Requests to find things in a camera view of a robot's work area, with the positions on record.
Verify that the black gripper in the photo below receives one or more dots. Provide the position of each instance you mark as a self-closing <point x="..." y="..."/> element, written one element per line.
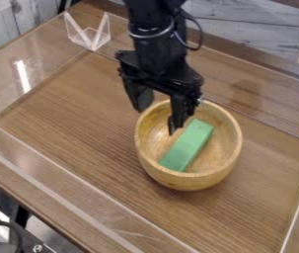
<point x="155" y="67"/>

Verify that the green rectangular block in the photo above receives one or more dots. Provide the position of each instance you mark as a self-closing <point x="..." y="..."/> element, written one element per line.
<point x="187" y="146"/>

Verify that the brown wooden bowl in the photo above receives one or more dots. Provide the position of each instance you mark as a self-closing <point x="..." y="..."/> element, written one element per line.
<point x="216" y="158"/>

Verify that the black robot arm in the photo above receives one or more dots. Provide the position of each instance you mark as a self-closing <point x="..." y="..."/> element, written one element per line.
<point x="151" y="14"/>

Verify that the black table leg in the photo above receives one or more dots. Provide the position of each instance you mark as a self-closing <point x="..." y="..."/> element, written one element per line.
<point x="20" y="216"/>

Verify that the clear acrylic tray wall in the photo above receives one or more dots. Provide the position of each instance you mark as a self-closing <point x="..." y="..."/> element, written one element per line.
<point x="68" y="161"/>

